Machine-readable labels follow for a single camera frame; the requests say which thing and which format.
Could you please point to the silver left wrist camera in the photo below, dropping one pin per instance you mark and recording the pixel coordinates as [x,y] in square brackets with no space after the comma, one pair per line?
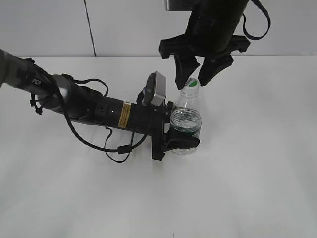
[154,93]

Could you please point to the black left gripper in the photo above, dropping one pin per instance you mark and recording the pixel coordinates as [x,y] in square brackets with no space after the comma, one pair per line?
[152,123]

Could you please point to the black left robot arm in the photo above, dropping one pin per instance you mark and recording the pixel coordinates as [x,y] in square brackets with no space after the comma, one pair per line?
[72,98]

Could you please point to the white green bottle cap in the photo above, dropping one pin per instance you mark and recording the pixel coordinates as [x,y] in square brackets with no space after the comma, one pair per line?
[192,84]

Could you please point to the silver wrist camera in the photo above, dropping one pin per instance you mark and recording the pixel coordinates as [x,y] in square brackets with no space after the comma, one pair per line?
[180,5]
[154,93]

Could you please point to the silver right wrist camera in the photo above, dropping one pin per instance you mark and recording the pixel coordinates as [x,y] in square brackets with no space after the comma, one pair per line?
[180,5]

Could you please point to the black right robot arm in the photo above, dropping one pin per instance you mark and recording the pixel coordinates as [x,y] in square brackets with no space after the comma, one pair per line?
[218,8]

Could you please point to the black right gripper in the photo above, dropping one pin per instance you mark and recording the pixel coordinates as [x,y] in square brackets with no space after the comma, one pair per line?
[211,37]

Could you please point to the clear Cestbon water bottle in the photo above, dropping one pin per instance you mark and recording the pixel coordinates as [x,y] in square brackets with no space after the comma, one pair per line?
[185,115]

